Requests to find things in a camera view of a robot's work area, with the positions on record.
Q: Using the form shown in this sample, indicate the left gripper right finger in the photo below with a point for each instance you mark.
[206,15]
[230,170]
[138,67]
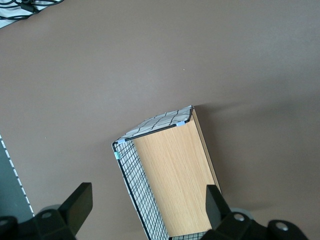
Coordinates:
[217,207]

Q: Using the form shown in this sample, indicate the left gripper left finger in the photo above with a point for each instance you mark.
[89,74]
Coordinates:
[77,207]

